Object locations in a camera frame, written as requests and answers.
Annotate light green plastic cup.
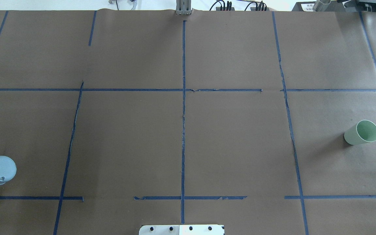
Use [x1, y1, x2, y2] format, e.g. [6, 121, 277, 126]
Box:
[344, 119, 376, 145]

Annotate brown paper table cover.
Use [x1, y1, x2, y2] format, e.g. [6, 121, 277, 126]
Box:
[0, 9, 376, 235]

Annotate white mounting plate with bolts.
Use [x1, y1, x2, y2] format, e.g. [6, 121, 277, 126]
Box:
[139, 224, 225, 235]

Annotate shiny metal cylinder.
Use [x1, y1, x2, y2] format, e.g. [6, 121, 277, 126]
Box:
[312, 0, 331, 12]

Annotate aluminium frame post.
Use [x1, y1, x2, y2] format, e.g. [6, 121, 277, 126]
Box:
[176, 0, 192, 15]

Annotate black cables at table edge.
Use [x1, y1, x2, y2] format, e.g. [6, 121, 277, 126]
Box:
[210, 0, 268, 12]

